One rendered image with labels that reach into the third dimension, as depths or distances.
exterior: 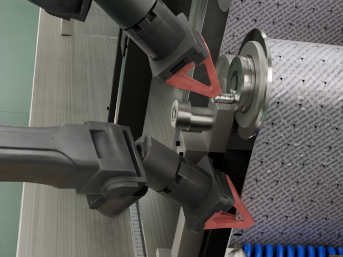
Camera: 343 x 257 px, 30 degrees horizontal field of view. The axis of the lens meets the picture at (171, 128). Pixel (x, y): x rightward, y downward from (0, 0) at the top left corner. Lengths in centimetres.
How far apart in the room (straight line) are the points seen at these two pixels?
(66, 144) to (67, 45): 107
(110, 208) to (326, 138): 30
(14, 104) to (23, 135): 263
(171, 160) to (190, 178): 4
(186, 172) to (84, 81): 80
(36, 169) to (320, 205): 42
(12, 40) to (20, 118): 95
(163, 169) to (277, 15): 35
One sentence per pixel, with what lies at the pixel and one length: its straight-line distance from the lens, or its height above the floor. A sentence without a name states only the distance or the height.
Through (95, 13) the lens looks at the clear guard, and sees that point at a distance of 183.
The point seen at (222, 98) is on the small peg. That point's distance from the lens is 84.
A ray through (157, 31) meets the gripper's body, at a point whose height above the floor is 133.
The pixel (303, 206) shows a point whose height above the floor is 110.
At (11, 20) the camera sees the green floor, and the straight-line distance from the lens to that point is 436.
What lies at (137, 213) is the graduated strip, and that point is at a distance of 115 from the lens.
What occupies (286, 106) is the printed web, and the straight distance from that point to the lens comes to 81.
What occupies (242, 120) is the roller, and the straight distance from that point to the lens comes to 86.
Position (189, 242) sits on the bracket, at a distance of 102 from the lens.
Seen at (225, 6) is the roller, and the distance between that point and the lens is 105.
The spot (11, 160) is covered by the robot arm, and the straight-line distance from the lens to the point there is 67.
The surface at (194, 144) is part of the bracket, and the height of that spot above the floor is 114.
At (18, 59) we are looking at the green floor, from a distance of 381.
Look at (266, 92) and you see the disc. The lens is 79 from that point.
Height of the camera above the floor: 160
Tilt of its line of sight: 29 degrees down
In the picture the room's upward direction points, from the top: 11 degrees clockwise
